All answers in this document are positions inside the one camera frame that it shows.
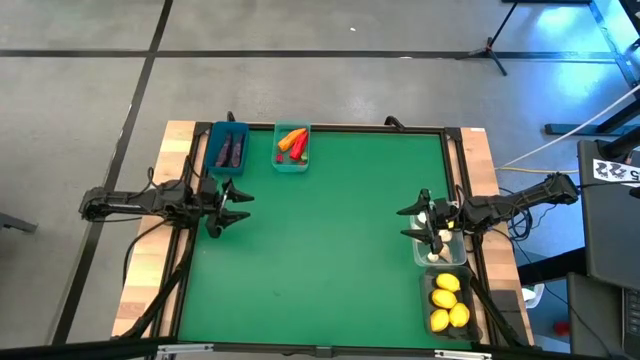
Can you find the teal translucent plastic bin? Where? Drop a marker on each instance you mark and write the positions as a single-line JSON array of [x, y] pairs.
[[290, 167]]

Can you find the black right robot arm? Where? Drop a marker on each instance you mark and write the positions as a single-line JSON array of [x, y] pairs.
[[520, 197]]

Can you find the black camera rig beam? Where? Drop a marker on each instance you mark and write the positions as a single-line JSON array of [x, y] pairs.
[[100, 350]]

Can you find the black desk leg frame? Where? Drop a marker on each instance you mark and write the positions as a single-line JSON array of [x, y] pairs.
[[575, 129]]

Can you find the clear plastic bin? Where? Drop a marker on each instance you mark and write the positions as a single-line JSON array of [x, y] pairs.
[[460, 250]]

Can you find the blue plastic bin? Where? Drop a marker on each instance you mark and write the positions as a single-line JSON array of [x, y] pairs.
[[212, 150]]

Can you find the white printed paper tag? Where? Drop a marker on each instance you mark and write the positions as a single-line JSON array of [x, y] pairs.
[[612, 171]]

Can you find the long red pepper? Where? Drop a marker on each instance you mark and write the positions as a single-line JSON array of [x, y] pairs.
[[299, 147]]

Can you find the black tripod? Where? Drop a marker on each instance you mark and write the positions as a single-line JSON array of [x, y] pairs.
[[487, 50]]

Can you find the white cup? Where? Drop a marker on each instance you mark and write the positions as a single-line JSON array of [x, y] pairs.
[[533, 295]]

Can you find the black keyboard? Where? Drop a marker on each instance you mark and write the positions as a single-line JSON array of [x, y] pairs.
[[632, 320]]

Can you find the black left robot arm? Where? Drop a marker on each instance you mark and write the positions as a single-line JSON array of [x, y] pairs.
[[140, 200]]

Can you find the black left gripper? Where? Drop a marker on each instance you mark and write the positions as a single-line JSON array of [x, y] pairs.
[[211, 205]]

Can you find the black table leg brace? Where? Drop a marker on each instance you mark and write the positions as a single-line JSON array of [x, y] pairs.
[[160, 295], [492, 312]]

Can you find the small red object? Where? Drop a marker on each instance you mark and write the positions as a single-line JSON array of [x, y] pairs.
[[562, 328]]

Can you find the black plastic tray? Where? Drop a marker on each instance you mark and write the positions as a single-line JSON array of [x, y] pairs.
[[472, 290]]

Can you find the black side desk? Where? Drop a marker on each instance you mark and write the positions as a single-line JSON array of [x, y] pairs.
[[610, 235]]

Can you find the black table clamp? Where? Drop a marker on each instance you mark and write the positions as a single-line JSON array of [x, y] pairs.
[[395, 122], [230, 116]]

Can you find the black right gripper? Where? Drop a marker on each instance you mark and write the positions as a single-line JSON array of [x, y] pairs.
[[445, 215]]

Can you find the large white garlic bulb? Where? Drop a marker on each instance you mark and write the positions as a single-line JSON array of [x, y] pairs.
[[422, 217]]

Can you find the long orange pepper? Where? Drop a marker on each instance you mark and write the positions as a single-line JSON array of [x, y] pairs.
[[291, 139]]

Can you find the yellow lemon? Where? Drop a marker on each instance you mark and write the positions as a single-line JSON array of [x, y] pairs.
[[444, 299], [448, 282], [459, 315], [439, 320]]

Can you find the green table mat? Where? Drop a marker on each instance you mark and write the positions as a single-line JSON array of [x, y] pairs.
[[325, 250]]

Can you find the grey stand foot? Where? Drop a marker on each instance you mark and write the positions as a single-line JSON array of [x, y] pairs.
[[17, 223]]

